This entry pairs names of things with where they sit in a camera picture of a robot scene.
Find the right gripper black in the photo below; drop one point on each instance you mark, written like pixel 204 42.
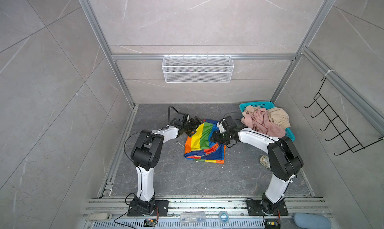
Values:
pixel 215 138

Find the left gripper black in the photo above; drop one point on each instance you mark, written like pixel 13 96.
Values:
pixel 195 124

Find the rainbow striped shorts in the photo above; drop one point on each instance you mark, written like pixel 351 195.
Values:
pixel 199 147

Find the pink shorts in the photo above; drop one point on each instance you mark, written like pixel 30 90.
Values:
pixel 258 120

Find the teal plastic laundry basket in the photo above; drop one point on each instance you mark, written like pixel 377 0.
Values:
pixel 267 105

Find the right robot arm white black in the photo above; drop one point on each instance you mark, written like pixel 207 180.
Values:
pixel 285 161

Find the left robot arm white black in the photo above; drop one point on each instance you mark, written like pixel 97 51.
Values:
pixel 146 154

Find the folded patterned beige shorts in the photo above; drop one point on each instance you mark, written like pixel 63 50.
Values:
pixel 264 161

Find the clear tape roll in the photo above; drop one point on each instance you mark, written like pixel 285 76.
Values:
pixel 223 217

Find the clear plastic bottle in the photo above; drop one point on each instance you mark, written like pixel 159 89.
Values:
pixel 192 217

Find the small circuit board right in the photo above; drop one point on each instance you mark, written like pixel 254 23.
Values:
pixel 272 224

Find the small circuit board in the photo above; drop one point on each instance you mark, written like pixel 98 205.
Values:
pixel 150 223
pixel 272 224

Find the small circuit board left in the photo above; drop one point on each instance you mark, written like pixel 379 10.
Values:
pixel 150 223

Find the blue grey cloth bundle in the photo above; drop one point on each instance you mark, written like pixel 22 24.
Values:
pixel 310 221

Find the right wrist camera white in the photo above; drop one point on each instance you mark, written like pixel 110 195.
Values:
pixel 221 127

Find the white wire mesh wall basket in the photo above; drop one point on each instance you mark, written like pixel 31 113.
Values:
pixel 197 69

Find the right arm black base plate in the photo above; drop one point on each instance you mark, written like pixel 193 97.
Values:
pixel 255 207

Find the black wire hook rack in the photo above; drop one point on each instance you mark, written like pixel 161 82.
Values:
pixel 336 122

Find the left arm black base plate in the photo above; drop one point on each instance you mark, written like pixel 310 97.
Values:
pixel 160 208

